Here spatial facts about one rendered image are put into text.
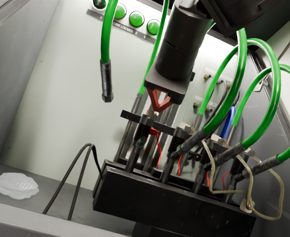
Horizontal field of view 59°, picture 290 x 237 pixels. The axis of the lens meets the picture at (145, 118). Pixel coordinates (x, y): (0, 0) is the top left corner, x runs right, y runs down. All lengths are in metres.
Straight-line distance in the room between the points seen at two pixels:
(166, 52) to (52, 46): 0.50
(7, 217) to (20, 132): 0.54
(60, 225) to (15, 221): 0.05
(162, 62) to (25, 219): 0.27
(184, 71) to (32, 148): 0.56
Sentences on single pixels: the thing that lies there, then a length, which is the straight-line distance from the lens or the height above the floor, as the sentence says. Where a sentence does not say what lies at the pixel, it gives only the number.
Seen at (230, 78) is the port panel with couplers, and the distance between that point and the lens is 0.93.
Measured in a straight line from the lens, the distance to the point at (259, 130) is 0.47.
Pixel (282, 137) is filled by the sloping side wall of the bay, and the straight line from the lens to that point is 0.67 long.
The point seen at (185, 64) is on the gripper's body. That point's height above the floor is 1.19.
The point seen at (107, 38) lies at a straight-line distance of 0.40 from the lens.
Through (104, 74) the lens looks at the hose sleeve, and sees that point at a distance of 0.43.
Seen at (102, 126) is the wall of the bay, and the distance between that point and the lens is 0.81.
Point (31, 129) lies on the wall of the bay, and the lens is 0.83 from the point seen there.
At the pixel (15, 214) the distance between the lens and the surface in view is 0.32.
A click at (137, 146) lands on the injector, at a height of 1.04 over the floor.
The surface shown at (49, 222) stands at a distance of 0.32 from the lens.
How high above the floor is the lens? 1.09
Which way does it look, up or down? 1 degrees up
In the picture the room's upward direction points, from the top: 20 degrees clockwise
